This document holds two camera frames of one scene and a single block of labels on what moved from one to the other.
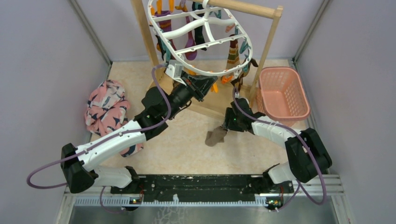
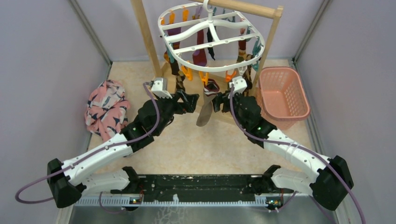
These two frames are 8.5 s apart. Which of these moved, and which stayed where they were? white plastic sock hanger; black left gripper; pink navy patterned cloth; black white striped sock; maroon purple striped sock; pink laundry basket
Moved: black left gripper; maroon purple striped sock; black white striped sock; white plastic sock hanger
Stayed: pink navy patterned cloth; pink laundry basket
